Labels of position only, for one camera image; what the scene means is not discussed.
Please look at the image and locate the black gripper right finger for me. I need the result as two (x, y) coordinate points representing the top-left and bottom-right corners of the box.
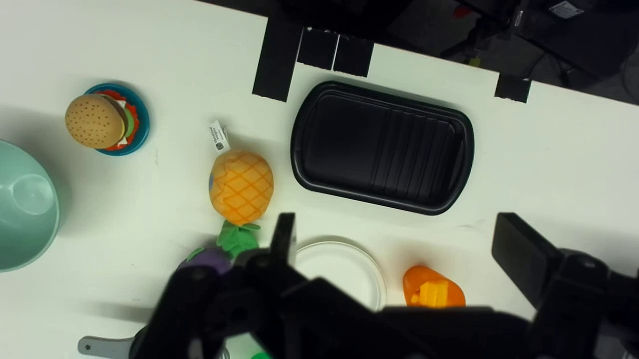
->
(491, 212), (639, 359)

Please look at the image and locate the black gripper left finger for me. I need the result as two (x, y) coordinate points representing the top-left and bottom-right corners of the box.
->
(132, 212), (387, 359)

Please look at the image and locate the yellow toy fry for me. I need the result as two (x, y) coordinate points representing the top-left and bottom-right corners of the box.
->
(407, 282), (435, 310)
(427, 278), (453, 310)

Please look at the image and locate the orange plastic cup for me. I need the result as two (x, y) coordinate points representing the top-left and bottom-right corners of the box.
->
(401, 264), (467, 310)

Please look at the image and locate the white round plate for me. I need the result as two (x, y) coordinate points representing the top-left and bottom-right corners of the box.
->
(291, 234), (389, 314)

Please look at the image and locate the small blue plate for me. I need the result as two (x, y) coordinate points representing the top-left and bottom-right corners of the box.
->
(82, 80), (152, 158)

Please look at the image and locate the plush pineapple toy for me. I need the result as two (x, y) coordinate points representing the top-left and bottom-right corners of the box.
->
(205, 118), (277, 260)

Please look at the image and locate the black ribbed plastic tray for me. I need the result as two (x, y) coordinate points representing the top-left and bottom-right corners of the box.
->
(289, 80), (477, 218)

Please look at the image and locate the black rectangular tape patch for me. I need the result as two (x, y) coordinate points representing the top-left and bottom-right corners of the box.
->
(493, 72), (533, 104)

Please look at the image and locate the long black tape strip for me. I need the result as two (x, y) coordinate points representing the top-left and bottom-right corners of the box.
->
(251, 14), (305, 104)

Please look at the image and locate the square black tape piece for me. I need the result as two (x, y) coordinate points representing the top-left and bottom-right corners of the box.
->
(331, 34), (377, 78)
(295, 26), (341, 72)

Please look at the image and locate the black toy pot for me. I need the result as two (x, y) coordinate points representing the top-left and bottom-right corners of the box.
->
(76, 333), (146, 359)

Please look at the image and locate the toy hamburger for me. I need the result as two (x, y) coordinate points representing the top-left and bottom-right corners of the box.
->
(62, 92), (130, 152)

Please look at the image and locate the mint green bowl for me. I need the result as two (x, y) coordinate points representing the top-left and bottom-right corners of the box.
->
(0, 138), (62, 274)

